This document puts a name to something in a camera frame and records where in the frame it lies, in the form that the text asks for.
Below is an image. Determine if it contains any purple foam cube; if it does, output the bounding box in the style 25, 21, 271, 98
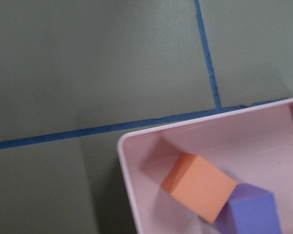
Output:
215, 183, 282, 234

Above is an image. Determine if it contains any orange foam cube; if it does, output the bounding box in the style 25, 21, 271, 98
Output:
161, 153, 237, 224

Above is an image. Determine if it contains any pink plastic bin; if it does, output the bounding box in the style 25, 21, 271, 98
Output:
117, 98, 293, 234

